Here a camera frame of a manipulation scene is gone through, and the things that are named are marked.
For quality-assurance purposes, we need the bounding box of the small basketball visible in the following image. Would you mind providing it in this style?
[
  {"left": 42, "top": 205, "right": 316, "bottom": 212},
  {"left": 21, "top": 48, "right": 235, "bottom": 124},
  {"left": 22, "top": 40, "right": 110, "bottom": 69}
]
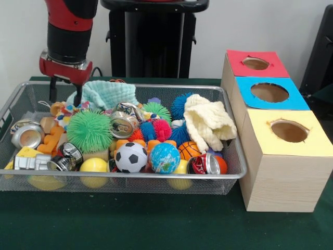
[{"left": 178, "top": 141, "right": 202, "bottom": 161}]

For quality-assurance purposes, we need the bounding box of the globe print ball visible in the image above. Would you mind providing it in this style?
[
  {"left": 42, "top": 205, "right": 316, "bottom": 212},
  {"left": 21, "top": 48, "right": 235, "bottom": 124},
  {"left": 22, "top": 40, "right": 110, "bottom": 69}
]
[{"left": 148, "top": 142, "right": 181, "bottom": 174}]

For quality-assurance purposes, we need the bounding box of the large green spiky ball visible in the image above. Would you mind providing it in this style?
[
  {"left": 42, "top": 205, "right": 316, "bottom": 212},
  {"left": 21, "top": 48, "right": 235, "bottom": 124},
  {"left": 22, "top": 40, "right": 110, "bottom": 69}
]
[{"left": 66, "top": 109, "right": 114, "bottom": 154}]

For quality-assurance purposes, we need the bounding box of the black panel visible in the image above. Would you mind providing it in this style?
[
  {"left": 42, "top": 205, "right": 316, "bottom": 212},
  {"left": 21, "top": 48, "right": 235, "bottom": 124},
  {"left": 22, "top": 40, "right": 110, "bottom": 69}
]
[{"left": 299, "top": 4, "right": 333, "bottom": 91}]

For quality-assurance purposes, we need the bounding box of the wooden box with three holes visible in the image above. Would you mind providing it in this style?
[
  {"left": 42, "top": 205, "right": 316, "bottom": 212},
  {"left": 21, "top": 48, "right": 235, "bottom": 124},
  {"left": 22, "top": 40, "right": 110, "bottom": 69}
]
[{"left": 220, "top": 49, "right": 333, "bottom": 213}]

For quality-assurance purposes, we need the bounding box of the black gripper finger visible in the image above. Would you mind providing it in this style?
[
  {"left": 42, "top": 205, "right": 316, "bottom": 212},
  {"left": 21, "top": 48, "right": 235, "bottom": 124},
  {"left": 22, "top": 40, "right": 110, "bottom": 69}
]
[
  {"left": 49, "top": 77, "right": 58, "bottom": 102},
  {"left": 74, "top": 83, "right": 83, "bottom": 106}
]

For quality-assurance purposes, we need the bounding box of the crushed silver can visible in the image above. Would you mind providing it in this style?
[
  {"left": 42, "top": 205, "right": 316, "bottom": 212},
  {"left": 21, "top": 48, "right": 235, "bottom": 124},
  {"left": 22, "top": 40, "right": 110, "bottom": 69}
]
[{"left": 109, "top": 103, "right": 143, "bottom": 139}]

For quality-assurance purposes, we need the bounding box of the crushed red can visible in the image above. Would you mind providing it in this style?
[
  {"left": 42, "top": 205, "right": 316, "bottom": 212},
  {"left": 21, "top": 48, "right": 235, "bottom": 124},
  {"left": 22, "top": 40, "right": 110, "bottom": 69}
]
[{"left": 186, "top": 153, "right": 221, "bottom": 175}]

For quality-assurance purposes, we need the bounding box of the soccer ball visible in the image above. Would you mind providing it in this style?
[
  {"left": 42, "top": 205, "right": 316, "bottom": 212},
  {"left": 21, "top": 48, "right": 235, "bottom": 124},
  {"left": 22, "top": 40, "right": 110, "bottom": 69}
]
[{"left": 114, "top": 142, "right": 148, "bottom": 173}]

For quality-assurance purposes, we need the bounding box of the mint green cloth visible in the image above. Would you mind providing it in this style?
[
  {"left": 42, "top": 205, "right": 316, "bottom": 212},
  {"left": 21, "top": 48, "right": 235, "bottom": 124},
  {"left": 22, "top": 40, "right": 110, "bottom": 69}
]
[{"left": 66, "top": 80, "right": 136, "bottom": 110}]

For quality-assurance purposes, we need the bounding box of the yellow ball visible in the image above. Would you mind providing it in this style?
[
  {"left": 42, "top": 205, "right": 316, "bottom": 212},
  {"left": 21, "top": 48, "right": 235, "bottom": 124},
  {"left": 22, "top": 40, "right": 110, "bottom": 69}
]
[{"left": 79, "top": 157, "right": 109, "bottom": 189}]

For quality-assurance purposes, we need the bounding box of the cream knitted cloth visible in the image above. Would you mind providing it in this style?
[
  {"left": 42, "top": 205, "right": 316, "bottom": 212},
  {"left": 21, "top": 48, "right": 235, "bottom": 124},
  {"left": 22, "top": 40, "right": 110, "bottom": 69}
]
[{"left": 183, "top": 94, "right": 237, "bottom": 152}]

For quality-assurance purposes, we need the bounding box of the tan plush toy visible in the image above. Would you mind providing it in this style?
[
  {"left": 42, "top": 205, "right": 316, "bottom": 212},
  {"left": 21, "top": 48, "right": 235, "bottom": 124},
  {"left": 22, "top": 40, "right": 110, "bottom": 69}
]
[{"left": 38, "top": 101, "right": 66, "bottom": 117}]

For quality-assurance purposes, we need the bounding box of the yellow cheese wedge toy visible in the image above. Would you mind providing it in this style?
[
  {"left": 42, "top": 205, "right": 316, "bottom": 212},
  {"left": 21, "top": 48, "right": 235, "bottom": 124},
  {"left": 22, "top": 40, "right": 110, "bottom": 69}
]
[{"left": 4, "top": 146, "right": 44, "bottom": 171}]

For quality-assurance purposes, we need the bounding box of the dark green table cloth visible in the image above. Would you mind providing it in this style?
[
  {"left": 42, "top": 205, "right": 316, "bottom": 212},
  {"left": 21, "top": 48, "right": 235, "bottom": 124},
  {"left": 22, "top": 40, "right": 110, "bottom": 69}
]
[
  {"left": 311, "top": 83, "right": 333, "bottom": 123},
  {"left": 0, "top": 76, "right": 333, "bottom": 250}
]

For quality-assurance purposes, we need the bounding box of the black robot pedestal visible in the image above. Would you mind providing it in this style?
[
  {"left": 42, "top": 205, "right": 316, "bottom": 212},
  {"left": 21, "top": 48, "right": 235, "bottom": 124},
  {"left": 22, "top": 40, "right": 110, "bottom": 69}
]
[{"left": 100, "top": 0, "right": 210, "bottom": 79}]

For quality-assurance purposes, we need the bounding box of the wire mesh bin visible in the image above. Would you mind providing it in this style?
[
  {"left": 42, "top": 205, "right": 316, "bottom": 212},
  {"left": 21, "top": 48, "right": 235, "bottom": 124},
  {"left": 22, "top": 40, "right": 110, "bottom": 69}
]
[{"left": 0, "top": 80, "right": 247, "bottom": 195}]

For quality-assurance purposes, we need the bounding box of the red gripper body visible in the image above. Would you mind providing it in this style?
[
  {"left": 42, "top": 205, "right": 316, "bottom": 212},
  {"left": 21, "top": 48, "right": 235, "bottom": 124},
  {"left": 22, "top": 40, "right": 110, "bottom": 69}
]
[{"left": 39, "top": 56, "right": 93, "bottom": 85}]

